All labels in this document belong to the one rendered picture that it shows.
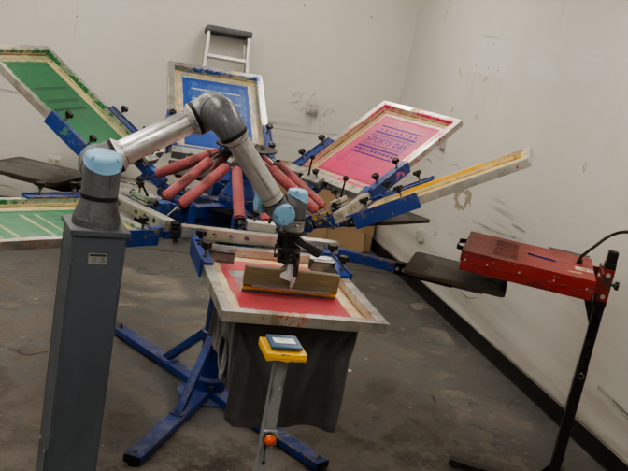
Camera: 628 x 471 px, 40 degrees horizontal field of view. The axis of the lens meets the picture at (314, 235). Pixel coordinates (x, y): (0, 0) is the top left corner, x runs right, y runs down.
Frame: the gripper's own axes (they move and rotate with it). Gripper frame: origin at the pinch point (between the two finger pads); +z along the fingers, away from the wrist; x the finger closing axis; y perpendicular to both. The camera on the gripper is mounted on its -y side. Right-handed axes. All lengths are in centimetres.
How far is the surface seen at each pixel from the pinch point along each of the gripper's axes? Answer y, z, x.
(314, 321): -0.7, 2.5, 32.4
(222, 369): 25.0, 27.4, 17.3
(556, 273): -120, -6, -16
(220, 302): 30.3, 0.0, 24.5
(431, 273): -78, 8, -49
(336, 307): -15.8, 5.3, 9.5
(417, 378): -129, 105, -148
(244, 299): 18.7, 4.1, 8.9
